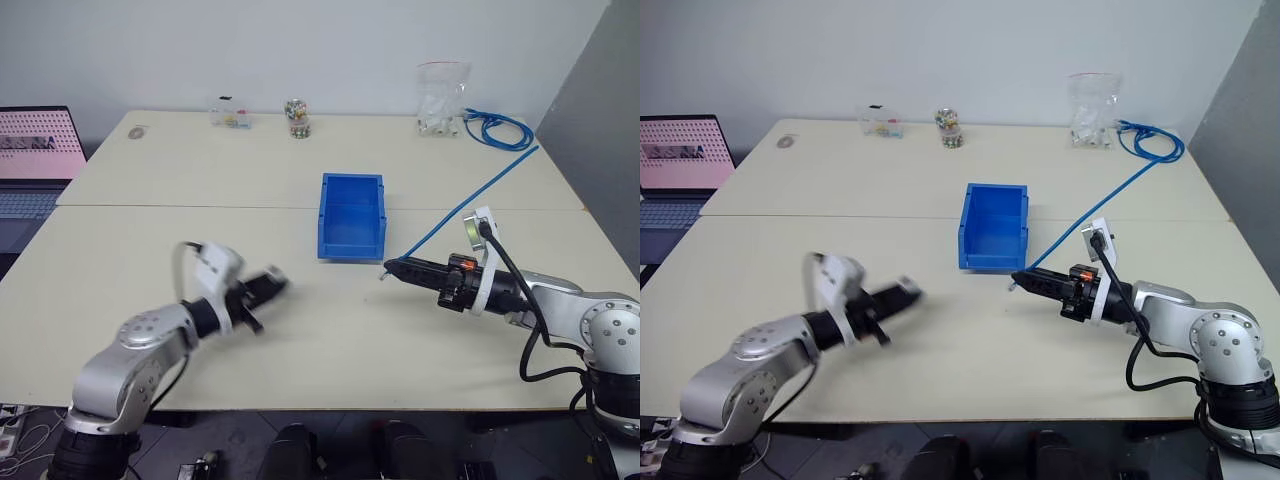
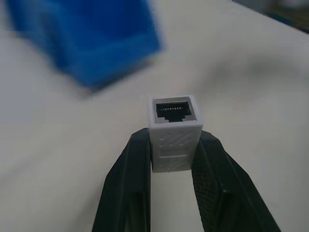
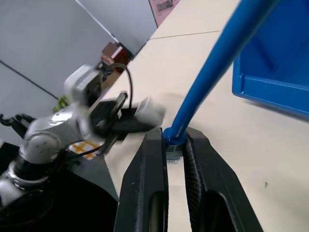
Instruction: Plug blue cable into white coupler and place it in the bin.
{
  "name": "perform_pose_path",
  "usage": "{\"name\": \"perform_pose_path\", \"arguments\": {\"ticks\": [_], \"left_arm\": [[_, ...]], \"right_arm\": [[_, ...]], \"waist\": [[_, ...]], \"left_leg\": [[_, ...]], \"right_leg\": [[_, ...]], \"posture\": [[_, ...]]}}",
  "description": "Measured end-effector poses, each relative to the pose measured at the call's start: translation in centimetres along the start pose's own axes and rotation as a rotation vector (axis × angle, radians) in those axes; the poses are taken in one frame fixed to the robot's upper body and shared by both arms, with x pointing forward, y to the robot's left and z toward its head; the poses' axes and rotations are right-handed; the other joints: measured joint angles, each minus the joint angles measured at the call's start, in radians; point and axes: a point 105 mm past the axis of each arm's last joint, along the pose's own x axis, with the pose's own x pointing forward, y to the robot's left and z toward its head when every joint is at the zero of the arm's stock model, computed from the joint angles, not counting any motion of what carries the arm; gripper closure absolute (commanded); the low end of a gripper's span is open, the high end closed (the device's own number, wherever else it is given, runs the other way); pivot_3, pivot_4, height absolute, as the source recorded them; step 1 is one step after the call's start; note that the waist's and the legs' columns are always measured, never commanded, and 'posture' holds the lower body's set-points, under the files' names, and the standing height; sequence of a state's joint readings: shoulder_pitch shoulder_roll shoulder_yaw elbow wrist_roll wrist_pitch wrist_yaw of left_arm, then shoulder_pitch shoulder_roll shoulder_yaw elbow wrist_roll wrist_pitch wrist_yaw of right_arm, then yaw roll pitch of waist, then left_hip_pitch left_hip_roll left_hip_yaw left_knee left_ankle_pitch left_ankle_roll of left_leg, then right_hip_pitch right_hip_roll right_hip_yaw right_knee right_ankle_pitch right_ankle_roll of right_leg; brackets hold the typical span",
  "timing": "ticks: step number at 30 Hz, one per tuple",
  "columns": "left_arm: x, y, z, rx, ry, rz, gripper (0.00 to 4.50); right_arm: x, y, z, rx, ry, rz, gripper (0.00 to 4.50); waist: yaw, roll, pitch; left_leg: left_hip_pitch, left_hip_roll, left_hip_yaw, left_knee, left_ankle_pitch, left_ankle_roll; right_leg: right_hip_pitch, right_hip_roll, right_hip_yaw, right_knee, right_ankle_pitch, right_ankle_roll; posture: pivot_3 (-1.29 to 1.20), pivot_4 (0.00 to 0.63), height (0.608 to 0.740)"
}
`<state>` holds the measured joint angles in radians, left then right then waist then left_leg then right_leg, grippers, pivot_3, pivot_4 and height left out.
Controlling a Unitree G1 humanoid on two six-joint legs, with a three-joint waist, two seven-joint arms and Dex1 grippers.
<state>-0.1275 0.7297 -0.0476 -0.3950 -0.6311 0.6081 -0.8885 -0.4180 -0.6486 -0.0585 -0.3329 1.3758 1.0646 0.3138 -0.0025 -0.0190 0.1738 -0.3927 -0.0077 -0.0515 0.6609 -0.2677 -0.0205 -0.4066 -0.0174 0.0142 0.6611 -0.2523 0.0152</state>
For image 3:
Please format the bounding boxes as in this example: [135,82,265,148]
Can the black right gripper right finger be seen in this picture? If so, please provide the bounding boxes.
[183,127,264,232]

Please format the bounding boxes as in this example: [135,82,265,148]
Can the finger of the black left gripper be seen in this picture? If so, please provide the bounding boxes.
[110,91,129,119]
[112,117,158,135]

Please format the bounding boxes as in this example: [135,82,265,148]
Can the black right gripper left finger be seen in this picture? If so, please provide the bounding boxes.
[112,127,169,232]

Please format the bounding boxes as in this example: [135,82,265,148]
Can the white coupler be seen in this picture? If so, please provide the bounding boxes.
[134,96,168,127]

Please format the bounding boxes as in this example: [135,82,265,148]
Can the blue cable with clear plug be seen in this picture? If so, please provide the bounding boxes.
[162,0,282,165]

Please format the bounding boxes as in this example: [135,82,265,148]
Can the blue plastic bin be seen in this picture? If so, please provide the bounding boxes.
[231,0,309,119]

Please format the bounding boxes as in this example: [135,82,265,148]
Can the brown cardboard box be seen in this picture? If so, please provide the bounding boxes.
[100,71,121,91]

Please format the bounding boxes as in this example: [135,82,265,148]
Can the yellow and white marker sticker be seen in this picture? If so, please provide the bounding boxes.
[68,140,101,160]

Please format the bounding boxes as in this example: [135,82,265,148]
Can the green plant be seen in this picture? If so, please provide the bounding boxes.
[53,95,70,113]

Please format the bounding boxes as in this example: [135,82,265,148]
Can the red and brown box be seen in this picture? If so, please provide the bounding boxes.
[100,42,129,73]

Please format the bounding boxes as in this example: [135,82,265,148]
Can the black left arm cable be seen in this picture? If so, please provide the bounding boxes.
[112,63,134,116]

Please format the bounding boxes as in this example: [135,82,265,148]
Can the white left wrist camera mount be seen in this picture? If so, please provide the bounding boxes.
[63,63,102,108]

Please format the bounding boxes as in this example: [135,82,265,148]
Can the pink wall poster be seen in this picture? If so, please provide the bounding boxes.
[147,0,182,28]

